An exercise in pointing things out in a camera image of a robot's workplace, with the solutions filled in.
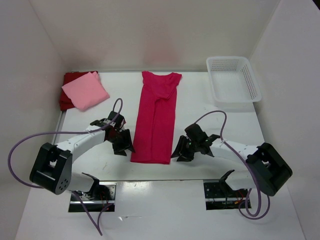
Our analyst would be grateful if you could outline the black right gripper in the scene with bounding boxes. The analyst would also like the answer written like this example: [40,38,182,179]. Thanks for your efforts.
[170,134,199,162]

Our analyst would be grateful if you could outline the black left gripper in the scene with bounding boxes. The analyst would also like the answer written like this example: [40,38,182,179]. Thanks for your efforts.
[107,128,136,157]

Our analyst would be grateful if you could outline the magenta t shirt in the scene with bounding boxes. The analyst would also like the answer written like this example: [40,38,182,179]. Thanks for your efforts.
[130,71,182,165]

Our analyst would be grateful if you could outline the pink t shirt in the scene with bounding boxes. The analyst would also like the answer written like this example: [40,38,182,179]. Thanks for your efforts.
[61,71,110,112]

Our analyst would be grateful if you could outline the dark red t shirt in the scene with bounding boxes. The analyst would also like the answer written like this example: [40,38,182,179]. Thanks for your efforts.
[59,72,88,111]

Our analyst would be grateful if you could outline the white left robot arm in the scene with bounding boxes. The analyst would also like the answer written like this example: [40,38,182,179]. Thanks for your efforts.
[29,111,135,200]

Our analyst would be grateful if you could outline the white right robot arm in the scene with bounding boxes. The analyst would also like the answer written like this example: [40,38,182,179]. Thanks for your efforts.
[171,123,293,197]

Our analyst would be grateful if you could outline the white plastic laundry basket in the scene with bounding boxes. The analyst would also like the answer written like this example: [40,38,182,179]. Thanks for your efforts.
[206,56,262,104]

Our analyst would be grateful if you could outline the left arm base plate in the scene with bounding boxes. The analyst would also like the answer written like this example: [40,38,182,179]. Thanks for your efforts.
[76,181,117,213]

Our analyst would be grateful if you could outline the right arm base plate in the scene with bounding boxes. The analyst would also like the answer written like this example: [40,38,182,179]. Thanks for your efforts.
[203,180,248,210]

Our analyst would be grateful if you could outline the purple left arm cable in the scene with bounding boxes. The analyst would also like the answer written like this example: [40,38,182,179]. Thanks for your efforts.
[7,98,125,236]

